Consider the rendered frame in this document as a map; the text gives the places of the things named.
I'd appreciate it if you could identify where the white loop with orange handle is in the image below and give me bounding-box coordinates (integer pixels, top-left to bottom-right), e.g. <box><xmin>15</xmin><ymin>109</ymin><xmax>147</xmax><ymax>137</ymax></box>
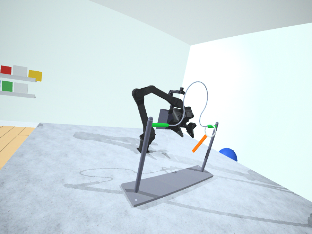
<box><xmin>192</xmin><ymin>124</ymin><xmax>216</xmax><ymax>153</ymax></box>

